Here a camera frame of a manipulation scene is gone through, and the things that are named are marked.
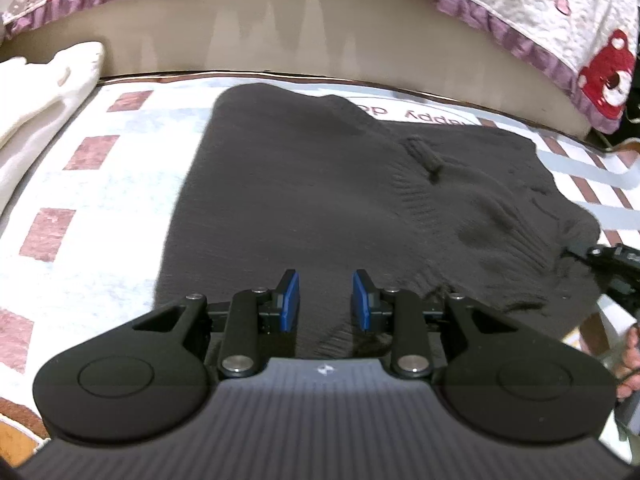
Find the dark brown knit sweater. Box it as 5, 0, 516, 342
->
154, 84, 601, 359

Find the person's right hand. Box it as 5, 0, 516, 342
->
614, 325, 640, 400

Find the white pink checked mat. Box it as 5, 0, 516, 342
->
0, 72, 640, 441

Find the folded white garment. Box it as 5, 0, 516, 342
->
1, 41, 105, 207

